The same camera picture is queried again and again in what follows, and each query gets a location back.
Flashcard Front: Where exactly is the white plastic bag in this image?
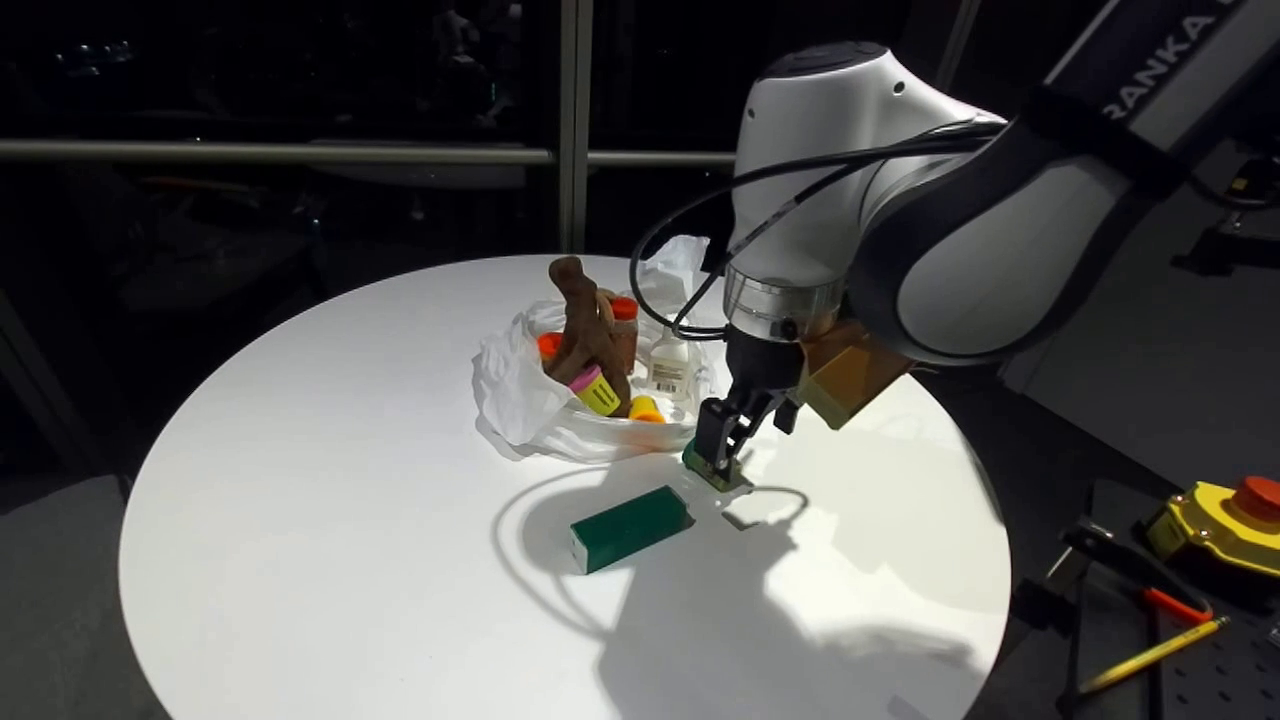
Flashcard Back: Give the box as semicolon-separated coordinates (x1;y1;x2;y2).
467;230;741;464

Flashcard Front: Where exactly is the purple lid dough container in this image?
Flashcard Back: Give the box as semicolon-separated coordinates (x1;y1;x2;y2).
568;367;629;421

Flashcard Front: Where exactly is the red handled black clamp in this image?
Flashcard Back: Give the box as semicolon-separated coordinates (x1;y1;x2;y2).
1060;515;1221;630

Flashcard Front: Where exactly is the black stand clamp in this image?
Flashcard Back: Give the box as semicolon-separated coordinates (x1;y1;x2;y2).
1173;142;1280;278

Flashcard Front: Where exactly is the yellow emergency stop box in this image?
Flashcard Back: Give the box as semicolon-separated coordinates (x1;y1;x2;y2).
1144;470;1280;580

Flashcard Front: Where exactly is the grey cabinet panel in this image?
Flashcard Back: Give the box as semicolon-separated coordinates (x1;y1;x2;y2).
995;0;1280;492

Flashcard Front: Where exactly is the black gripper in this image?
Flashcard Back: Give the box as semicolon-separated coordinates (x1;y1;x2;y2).
693;330;811;487

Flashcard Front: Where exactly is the metal window railing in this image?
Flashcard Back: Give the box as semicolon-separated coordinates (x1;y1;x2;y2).
0;0;744;257

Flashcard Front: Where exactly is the brown reindeer plush toy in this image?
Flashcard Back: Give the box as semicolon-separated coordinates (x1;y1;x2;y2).
543;253;645;405

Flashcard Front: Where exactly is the green block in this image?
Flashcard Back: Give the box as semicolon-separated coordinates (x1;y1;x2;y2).
568;485;700;574

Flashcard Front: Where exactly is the yellow pencil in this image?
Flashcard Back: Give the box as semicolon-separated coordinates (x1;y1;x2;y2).
1076;612;1234;701

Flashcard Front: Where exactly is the black perforated mounting board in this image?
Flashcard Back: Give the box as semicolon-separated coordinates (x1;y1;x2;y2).
1058;476;1280;720

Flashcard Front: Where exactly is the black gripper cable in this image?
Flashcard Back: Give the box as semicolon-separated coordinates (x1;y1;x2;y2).
629;118;1007;341

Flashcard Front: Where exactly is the wrist camera on wooden plate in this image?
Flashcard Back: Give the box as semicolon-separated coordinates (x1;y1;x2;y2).
797;315;912;430

